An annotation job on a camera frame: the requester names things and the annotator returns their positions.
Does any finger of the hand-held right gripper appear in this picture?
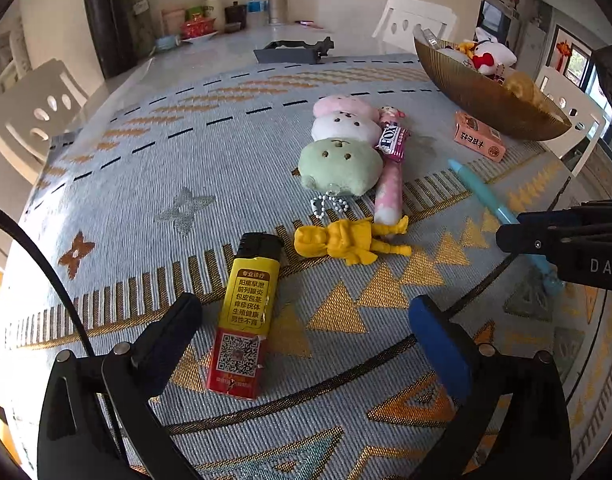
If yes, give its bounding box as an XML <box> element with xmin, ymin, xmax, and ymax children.
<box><xmin>496</xmin><ymin>223</ymin><xmax>588</xmax><ymax>265</ymax></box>
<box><xmin>517</xmin><ymin>205</ymin><xmax>588</xmax><ymax>228</ymax></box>

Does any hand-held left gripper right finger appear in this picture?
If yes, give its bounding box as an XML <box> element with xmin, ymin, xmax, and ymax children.
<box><xmin>408</xmin><ymin>294</ymin><xmax>574</xmax><ymax>480</ymax></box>

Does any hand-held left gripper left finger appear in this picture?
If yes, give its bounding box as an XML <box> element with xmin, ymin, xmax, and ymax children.
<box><xmin>37</xmin><ymin>292</ymin><xmax>204</xmax><ymax>480</ymax></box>

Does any light blue ball-end pen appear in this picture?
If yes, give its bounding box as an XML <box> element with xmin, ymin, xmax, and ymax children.
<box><xmin>448</xmin><ymin>159</ymin><xmax>565</xmax><ymax>302</ymax></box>

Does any yellow red lighter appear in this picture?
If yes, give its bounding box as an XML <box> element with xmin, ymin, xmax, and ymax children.
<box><xmin>205</xmin><ymin>232</ymin><xmax>283</xmax><ymax>401</ymax></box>

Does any pink printed small box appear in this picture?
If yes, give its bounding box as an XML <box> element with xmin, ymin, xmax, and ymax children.
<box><xmin>454</xmin><ymin>111</ymin><xmax>507</xmax><ymax>163</ymax></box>

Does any ribbed golden bowl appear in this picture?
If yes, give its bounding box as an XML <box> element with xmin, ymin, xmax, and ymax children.
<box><xmin>413</xmin><ymin>37</ymin><xmax>573</xmax><ymax>142</ymax></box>

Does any yellow plastic figurine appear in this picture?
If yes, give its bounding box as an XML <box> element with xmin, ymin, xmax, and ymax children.
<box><xmin>293</xmin><ymin>215</ymin><xmax>413</xmax><ymax>267</ymax></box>

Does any pink polka-dot doll pen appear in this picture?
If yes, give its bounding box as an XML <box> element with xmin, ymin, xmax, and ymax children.
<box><xmin>374</xmin><ymin>106</ymin><xmax>413</xmax><ymax>227</ymax></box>

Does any maroon candy wrapper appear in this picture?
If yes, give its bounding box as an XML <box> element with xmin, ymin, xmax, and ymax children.
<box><xmin>375</xmin><ymin>125</ymin><xmax>413</xmax><ymax>162</ymax></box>

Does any silver ball chain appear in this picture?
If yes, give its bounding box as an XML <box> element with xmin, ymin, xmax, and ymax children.
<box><xmin>309</xmin><ymin>194</ymin><xmax>358</xmax><ymax>222</ymax></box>

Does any green bear plush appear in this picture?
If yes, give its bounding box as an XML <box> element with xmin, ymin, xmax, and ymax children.
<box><xmin>297</xmin><ymin>137</ymin><xmax>385</xmax><ymax>197</ymax></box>

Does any white bear plush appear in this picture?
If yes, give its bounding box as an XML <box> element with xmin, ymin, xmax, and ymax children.
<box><xmin>311</xmin><ymin>110</ymin><xmax>383</xmax><ymax>145</ymax></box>

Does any pink bear plush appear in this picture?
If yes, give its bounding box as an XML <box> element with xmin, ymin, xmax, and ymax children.
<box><xmin>313</xmin><ymin>95</ymin><xmax>380</xmax><ymax>122</ymax></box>

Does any white glossy desktop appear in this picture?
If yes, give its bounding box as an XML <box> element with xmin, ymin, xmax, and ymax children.
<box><xmin>51</xmin><ymin>22</ymin><xmax>419</xmax><ymax>141</ymax></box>

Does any white plastic chair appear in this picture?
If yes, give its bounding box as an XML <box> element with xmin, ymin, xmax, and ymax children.
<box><xmin>0</xmin><ymin>58</ymin><xmax>90</xmax><ymax>162</ymax></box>
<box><xmin>534</xmin><ymin>65</ymin><xmax>608</xmax><ymax>162</ymax></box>
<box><xmin>372</xmin><ymin>0</ymin><xmax>458</xmax><ymax>54</ymax></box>
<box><xmin>0</xmin><ymin>30</ymin><xmax>33</xmax><ymax>92</ymax></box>

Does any blond braided plush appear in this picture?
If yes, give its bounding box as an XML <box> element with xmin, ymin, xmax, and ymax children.
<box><xmin>503</xmin><ymin>72</ymin><xmax>553</xmax><ymax>113</ymax></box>

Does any patterned blue woven tablecloth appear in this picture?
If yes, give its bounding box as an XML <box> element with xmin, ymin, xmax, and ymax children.
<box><xmin>3</xmin><ymin>52</ymin><xmax>612</xmax><ymax>480</ymax></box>

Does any white rabbit plush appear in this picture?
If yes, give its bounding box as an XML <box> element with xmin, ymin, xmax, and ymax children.
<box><xmin>467</xmin><ymin>27</ymin><xmax>518</xmax><ymax>79</ymax></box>

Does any television screen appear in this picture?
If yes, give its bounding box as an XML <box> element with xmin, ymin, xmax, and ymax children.
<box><xmin>478</xmin><ymin>0</ymin><xmax>510</xmax><ymax>37</ymax></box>

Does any black plastic holder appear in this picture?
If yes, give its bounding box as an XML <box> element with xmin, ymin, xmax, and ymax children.
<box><xmin>253</xmin><ymin>36</ymin><xmax>335</xmax><ymax>65</ymax></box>

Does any red tea cup set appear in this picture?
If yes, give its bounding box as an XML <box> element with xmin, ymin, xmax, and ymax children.
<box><xmin>180</xmin><ymin>15</ymin><xmax>220</xmax><ymax>42</ymax></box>

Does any pink cup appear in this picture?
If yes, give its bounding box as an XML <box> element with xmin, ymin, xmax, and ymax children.
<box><xmin>161</xmin><ymin>7</ymin><xmax>187</xmax><ymax>37</ymax></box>

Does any black thermos flask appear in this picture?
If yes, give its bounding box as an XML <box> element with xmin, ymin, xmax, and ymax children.
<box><xmin>83</xmin><ymin>0</ymin><xmax>138</xmax><ymax>79</ymax></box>

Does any glass vase with flowers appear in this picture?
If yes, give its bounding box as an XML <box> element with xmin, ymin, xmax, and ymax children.
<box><xmin>121</xmin><ymin>0</ymin><xmax>163</xmax><ymax>57</ymax></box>

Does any white ceramic jar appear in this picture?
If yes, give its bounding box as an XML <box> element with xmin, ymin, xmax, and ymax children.
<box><xmin>202</xmin><ymin>0</ymin><xmax>225</xmax><ymax>31</ymax></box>

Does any silver canister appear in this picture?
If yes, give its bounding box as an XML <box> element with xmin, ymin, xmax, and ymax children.
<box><xmin>266</xmin><ymin>0</ymin><xmax>290</xmax><ymax>25</ymax></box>

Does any clear water bottle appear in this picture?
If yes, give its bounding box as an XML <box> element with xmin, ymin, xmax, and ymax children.
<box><xmin>247</xmin><ymin>0</ymin><xmax>270</xmax><ymax>28</ymax></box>

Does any black cable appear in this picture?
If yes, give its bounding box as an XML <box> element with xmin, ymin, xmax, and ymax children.
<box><xmin>0</xmin><ymin>200</ymin><xmax>99</xmax><ymax>361</ymax></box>

